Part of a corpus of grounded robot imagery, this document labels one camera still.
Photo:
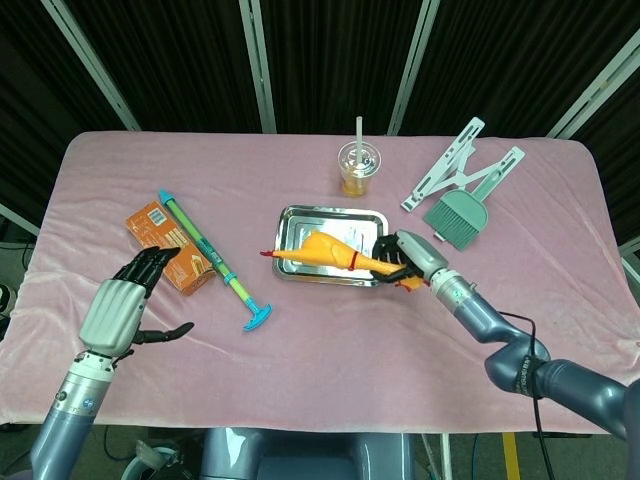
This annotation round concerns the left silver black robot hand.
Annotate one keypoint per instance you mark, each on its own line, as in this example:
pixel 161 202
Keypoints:
pixel 110 315

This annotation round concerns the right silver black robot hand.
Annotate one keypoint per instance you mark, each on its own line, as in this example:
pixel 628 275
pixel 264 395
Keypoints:
pixel 420 250

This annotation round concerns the yellow rubber chicken toy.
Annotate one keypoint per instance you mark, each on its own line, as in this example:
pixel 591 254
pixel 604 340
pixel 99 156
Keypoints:
pixel 325 250

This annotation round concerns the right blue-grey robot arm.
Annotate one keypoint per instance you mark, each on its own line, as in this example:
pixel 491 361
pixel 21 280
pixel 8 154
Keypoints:
pixel 500 325

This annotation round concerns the rectangular stainless steel tray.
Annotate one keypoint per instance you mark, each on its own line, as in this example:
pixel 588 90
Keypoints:
pixel 300 220

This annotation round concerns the teal hand brush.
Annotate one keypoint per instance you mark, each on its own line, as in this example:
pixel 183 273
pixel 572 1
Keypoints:
pixel 460 215

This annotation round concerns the white folding laptop stand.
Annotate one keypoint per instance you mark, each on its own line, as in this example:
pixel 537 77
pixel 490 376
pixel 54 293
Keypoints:
pixel 440 170

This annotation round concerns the clear plastic drink cup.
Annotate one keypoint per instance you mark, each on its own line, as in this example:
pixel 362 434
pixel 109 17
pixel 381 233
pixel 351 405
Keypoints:
pixel 356 185

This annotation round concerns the orange cardboard snack box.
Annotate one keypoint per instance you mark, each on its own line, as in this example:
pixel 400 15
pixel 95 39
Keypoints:
pixel 190 270

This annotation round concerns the blue green water pump toy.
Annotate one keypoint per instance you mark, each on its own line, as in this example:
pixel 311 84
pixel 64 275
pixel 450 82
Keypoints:
pixel 200 241

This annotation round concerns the white drinking straw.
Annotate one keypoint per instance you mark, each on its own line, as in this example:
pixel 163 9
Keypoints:
pixel 358 135

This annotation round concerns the white bucket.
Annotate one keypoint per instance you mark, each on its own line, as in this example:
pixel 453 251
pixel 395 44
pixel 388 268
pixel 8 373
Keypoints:
pixel 150 465

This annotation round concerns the pink velvet table cloth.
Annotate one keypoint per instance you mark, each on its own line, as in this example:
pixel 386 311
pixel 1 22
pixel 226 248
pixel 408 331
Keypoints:
pixel 300 360

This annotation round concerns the white metal table leg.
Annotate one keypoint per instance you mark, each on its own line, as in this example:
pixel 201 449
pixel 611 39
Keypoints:
pixel 445 460

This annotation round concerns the blue-grey robot torso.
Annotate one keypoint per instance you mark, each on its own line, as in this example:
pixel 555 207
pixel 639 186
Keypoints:
pixel 325 455

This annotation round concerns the black pleated curtain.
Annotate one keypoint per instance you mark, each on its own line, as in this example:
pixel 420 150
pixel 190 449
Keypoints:
pixel 190 60

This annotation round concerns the white slotted frame post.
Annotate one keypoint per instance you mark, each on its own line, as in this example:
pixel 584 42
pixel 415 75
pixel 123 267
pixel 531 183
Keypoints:
pixel 631 265
pixel 257 65
pixel 595 85
pixel 20 220
pixel 414 65
pixel 90 65

